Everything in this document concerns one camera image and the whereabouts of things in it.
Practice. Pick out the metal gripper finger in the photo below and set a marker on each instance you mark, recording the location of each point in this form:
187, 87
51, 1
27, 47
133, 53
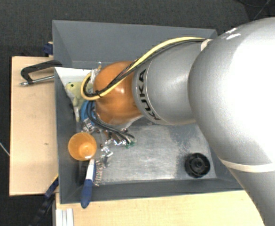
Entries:
87, 125
106, 152

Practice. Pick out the blue plastic thing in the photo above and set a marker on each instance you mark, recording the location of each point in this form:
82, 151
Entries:
84, 110

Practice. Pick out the clear orange cup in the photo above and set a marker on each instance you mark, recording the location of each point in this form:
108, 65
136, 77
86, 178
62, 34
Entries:
82, 146

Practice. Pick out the blue and white brush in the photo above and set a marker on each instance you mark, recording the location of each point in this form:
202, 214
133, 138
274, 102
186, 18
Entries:
87, 187

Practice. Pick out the brown cardboard board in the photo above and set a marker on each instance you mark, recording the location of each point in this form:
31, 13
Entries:
31, 126

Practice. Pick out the yellow-green toy animal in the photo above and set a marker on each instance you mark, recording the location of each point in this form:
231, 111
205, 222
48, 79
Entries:
75, 92

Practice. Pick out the black ribbed round cap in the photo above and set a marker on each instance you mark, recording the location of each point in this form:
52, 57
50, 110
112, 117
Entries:
197, 165

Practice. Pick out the grey metal bin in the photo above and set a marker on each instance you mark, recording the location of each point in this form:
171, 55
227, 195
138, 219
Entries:
151, 149

